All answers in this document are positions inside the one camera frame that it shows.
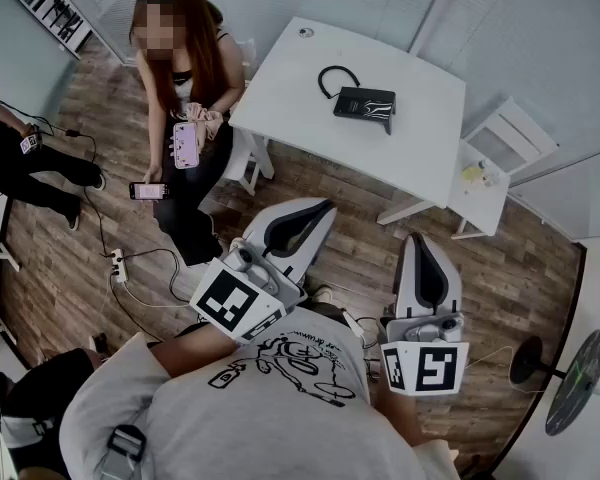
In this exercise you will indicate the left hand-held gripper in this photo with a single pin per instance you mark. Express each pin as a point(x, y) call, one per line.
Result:
point(230, 298)

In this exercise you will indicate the black disc floor stand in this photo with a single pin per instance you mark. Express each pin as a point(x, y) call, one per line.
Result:
point(577, 383)

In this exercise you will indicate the black phone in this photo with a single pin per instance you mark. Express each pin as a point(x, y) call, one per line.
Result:
point(150, 191)

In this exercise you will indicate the person's grey printed t-shirt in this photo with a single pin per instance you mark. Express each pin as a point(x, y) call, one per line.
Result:
point(260, 418)

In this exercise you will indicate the small yellow bottle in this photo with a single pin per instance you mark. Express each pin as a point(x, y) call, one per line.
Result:
point(472, 173)

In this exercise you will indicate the person's right forearm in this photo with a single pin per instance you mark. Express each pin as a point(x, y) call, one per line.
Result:
point(395, 413)

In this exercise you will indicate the white power strip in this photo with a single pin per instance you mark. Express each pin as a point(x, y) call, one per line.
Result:
point(118, 265)

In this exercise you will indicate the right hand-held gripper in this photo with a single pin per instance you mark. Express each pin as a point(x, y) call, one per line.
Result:
point(435, 368)

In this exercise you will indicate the small white side table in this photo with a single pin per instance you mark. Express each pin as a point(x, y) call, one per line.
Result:
point(480, 208)

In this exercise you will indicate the small printed wrist cube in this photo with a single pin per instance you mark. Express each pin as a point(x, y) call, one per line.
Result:
point(30, 143)

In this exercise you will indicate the small clear jar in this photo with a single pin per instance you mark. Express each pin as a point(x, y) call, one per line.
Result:
point(491, 178)

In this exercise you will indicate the pink hair scrunchie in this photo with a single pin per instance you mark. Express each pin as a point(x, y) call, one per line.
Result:
point(207, 118)

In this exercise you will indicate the person's left forearm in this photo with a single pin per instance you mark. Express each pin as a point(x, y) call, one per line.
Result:
point(195, 348)

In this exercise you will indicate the white wall frame black shapes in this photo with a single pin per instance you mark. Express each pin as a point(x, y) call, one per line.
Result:
point(60, 13)

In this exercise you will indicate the pink phone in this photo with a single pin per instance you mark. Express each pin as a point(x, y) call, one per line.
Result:
point(186, 145)

